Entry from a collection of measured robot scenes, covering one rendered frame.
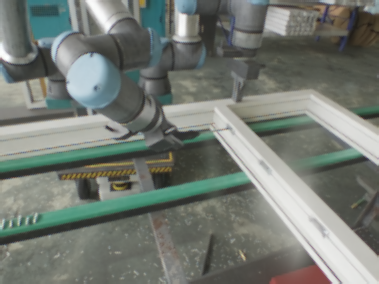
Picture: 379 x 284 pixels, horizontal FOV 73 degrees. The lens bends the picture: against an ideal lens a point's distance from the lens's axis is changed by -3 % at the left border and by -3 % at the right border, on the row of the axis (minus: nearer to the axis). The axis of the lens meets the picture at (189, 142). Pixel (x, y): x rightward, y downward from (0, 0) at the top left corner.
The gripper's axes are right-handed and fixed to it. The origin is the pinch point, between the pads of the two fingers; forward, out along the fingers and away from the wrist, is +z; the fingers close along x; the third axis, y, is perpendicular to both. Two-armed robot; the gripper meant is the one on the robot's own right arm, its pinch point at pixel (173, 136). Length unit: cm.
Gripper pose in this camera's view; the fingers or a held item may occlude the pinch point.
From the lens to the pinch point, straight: 74.2
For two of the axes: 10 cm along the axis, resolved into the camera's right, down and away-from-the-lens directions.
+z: 4.0, 2.9, 8.7
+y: 8.7, -4.2, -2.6
